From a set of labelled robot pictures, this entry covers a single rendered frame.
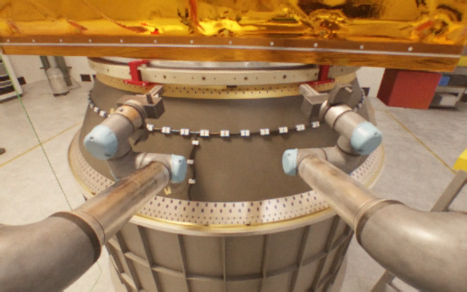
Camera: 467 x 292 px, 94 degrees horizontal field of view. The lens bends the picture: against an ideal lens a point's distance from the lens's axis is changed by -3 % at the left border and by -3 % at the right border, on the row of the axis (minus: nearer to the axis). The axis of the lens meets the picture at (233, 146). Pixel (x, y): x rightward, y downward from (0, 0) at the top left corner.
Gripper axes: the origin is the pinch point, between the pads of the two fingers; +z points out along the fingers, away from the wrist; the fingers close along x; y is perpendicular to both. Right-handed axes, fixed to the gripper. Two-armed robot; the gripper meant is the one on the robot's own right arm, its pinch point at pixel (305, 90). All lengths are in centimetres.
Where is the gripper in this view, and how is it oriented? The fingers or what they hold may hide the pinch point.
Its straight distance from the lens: 85.7
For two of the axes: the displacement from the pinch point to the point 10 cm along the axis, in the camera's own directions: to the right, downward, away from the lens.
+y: -0.6, 7.8, 6.3
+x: 9.5, -1.5, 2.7
